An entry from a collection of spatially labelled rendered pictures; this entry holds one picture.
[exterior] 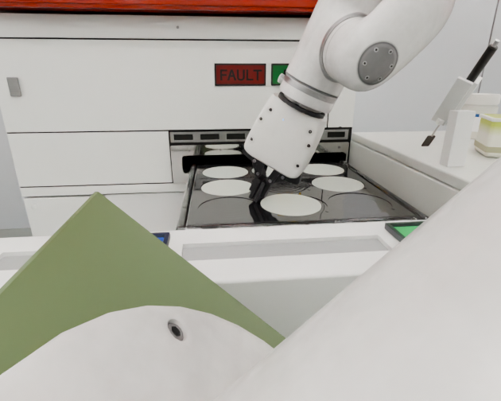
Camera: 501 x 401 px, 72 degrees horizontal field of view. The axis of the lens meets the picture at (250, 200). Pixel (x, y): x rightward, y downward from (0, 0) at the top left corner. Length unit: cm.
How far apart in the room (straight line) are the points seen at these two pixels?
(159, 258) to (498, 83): 295
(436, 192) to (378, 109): 201
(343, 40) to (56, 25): 64
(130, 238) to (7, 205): 269
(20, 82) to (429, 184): 84
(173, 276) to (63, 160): 79
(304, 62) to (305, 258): 29
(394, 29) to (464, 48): 244
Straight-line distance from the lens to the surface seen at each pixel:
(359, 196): 63
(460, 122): 61
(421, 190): 64
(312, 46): 49
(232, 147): 85
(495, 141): 73
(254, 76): 84
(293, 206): 56
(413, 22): 44
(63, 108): 91
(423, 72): 272
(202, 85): 84
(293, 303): 28
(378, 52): 43
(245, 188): 64
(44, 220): 101
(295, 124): 51
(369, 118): 257
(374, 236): 34
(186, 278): 17
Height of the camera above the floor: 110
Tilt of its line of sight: 20 degrees down
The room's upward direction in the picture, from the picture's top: straight up
